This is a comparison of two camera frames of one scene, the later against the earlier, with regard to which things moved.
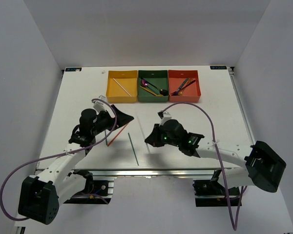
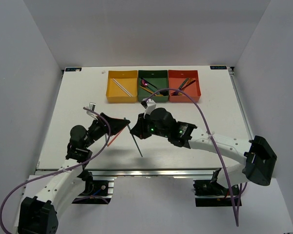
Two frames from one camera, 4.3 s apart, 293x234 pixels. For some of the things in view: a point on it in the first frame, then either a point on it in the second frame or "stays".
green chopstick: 133,148 -> 132,136
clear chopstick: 144,137 -> 118,83
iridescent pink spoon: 144,83 stays
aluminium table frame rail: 147,173 stays
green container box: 158,78 stays
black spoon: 162,92 stays
